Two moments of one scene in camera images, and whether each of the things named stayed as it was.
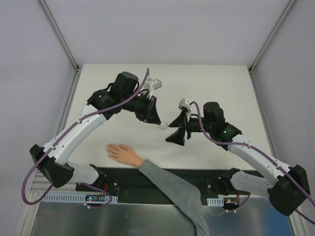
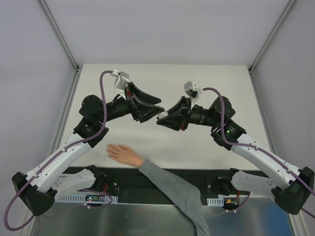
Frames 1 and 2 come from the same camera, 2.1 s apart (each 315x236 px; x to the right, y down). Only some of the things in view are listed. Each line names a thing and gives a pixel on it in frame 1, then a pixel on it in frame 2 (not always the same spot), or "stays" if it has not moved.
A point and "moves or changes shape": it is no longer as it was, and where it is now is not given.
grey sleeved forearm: x=186 y=195 stays
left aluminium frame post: x=66 y=48 stays
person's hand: x=124 y=154 stays
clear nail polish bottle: x=163 y=125 moves or changes shape
